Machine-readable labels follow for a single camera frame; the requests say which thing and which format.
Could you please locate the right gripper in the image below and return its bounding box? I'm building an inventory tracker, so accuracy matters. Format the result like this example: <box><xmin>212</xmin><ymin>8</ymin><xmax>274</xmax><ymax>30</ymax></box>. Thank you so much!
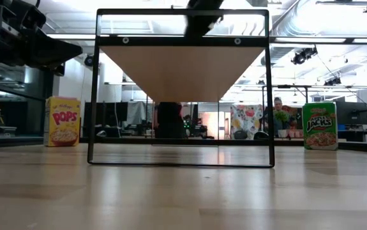
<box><xmin>184</xmin><ymin>0</ymin><xmax>225</xmax><ymax>36</ymax></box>

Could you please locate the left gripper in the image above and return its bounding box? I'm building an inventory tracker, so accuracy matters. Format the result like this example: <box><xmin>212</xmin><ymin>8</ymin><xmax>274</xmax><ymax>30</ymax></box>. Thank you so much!
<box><xmin>0</xmin><ymin>0</ymin><xmax>84</xmax><ymax>77</ymax></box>

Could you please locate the yellow Corn Pops cereal box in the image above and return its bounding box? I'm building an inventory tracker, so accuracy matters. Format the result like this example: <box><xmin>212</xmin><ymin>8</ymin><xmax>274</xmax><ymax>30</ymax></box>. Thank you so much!
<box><xmin>43</xmin><ymin>95</ymin><xmax>82</xmax><ymax>148</ymax></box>

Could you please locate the green Apple Jacks cereal box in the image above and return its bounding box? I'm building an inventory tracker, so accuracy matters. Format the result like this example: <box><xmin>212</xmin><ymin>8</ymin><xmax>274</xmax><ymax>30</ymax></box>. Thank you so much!
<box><xmin>301</xmin><ymin>101</ymin><xmax>340</xmax><ymax>151</ymax></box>

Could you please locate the black-framed wooden shelf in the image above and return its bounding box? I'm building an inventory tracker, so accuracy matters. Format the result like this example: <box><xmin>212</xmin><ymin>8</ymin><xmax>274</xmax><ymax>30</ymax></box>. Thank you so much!
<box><xmin>87</xmin><ymin>8</ymin><xmax>275</xmax><ymax>169</ymax></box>

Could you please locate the black monitor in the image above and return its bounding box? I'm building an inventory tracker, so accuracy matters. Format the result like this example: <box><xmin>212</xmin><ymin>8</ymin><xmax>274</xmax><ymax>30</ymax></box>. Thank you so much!
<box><xmin>335</xmin><ymin>101</ymin><xmax>367</xmax><ymax>126</ymax></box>
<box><xmin>105</xmin><ymin>102</ymin><xmax>129</xmax><ymax>127</ymax></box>
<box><xmin>83</xmin><ymin>102</ymin><xmax>106</xmax><ymax>127</ymax></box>

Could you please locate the grey hanging cloth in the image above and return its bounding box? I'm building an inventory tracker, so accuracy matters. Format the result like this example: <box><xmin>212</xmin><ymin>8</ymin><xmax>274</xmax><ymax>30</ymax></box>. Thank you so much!
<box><xmin>127</xmin><ymin>101</ymin><xmax>154</xmax><ymax>126</ymax></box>

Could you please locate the person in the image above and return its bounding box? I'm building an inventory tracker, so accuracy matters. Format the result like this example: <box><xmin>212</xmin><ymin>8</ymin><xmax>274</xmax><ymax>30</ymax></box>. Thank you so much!
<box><xmin>272</xmin><ymin>96</ymin><xmax>292</xmax><ymax>139</ymax></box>
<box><xmin>155</xmin><ymin>101</ymin><xmax>184</xmax><ymax>139</ymax></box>

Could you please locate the background robot with green light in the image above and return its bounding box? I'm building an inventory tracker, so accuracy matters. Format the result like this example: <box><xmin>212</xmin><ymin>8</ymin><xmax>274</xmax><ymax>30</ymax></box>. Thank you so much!
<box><xmin>183</xmin><ymin>118</ymin><xmax>215</xmax><ymax>139</ymax></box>

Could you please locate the floral patterned cloth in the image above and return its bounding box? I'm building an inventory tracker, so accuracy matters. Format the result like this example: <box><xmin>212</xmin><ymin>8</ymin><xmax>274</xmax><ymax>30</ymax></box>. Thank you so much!
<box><xmin>230</xmin><ymin>104</ymin><xmax>264</xmax><ymax>140</ymax></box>

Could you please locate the black ceiling spotlight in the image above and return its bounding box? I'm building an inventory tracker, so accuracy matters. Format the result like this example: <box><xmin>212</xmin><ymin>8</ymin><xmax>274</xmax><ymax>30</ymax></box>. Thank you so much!
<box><xmin>290</xmin><ymin>47</ymin><xmax>319</xmax><ymax>66</ymax></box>
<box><xmin>323</xmin><ymin>76</ymin><xmax>343</xmax><ymax>87</ymax></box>

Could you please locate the green potted plant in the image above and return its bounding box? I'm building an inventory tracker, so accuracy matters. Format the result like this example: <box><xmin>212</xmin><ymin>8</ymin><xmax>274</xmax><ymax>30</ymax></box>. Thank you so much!
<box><xmin>273</xmin><ymin>109</ymin><xmax>290</xmax><ymax>139</ymax></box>

